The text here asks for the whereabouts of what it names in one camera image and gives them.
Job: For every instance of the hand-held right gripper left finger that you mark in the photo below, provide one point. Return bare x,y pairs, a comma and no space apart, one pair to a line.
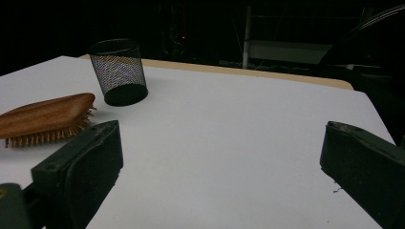
82,171

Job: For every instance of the grey panel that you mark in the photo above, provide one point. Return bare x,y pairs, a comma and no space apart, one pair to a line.
286,52

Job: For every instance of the black mesh pen cup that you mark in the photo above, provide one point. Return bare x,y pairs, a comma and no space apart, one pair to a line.
119,76

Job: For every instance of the metal stand pole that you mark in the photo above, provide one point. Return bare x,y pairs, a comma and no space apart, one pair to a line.
247,38

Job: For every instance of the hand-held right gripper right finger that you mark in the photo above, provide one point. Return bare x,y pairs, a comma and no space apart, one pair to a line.
366,168

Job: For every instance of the dark chair with silver trim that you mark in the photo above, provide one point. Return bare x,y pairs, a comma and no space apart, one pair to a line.
379,47

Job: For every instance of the wooden hairbrush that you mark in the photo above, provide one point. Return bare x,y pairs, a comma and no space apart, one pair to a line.
41,117

